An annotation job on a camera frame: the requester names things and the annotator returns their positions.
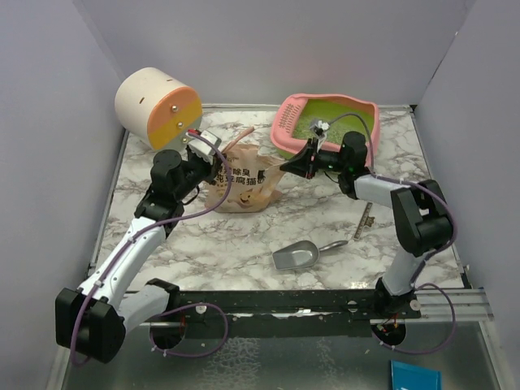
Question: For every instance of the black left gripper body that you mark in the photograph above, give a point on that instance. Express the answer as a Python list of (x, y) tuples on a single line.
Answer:
[(196, 171)]

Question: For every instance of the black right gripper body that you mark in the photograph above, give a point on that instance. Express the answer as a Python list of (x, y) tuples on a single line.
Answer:
[(327, 160)]

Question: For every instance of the cat litter paper bag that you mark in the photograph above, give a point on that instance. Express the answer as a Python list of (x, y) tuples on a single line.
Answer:
[(255, 178)]

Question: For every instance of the metal ruler bag clip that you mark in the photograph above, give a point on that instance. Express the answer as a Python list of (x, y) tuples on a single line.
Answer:
[(366, 221)]

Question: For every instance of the metal litter scoop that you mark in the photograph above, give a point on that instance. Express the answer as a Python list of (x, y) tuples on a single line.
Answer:
[(302, 254)]

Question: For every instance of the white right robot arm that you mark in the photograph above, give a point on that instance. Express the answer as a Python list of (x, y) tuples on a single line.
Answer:
[(423, 224)]

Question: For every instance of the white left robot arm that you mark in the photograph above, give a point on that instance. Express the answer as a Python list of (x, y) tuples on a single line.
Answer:
[(94, 318)]

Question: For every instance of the green cat litter granules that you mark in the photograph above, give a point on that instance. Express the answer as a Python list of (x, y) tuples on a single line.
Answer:
[(335, 134)]

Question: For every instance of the pink green litter box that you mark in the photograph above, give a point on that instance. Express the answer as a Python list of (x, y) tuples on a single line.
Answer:
[(328, 107)]

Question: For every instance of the cream round cat scratcher drum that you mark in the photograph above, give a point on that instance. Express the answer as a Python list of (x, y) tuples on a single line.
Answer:
[(157, 108)]

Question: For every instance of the blue card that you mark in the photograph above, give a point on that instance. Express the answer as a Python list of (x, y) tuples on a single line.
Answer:
[(410, 377)]

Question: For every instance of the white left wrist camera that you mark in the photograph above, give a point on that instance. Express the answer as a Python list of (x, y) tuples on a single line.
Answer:
[(203, 144)]

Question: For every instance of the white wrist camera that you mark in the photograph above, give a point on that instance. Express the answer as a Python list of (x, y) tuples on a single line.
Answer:
[(203, 144), (320, 128)]

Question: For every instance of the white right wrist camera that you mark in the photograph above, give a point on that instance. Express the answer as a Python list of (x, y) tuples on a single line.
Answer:
[(320, 128)]

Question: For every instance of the aluminium extrusion frame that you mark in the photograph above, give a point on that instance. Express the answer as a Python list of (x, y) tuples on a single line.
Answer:
[(428, 305)]

